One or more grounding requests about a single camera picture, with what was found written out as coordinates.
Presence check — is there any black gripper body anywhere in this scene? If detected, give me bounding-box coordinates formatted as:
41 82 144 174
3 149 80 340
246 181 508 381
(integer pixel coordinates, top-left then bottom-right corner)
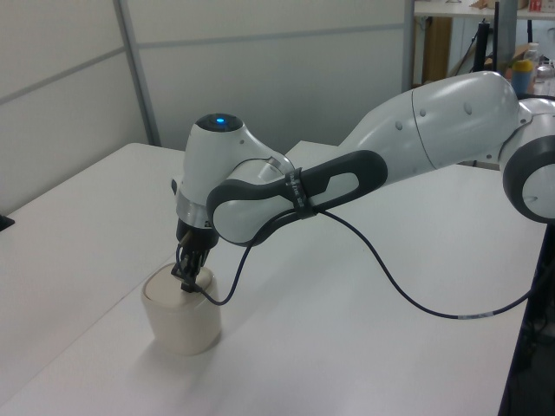
174 218 219 253

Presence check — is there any small cream trash can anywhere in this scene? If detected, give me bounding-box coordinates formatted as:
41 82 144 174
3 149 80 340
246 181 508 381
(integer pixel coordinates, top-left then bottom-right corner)
140 263 224 357

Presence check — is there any brown wooden cabinet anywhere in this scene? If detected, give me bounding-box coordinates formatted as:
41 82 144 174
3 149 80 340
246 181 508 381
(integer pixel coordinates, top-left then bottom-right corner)
421 16 454 86

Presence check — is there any black monitor stand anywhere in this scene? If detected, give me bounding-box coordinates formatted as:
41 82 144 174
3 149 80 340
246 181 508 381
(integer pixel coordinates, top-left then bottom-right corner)
473 18 497 75

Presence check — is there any blue bottle yellow cap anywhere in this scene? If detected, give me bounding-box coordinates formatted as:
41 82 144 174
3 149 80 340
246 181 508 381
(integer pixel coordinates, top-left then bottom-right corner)
511 60 534 94

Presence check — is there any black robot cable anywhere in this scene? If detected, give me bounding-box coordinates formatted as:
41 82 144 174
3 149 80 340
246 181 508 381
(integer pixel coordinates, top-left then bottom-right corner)
174 209 534 322

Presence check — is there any slim grey partition post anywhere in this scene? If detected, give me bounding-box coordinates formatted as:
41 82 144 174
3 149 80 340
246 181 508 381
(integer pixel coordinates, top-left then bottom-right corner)
402 0 425 91

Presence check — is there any black table frame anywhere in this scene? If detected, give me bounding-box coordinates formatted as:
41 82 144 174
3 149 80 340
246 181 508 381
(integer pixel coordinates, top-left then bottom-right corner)
498 223 555 416

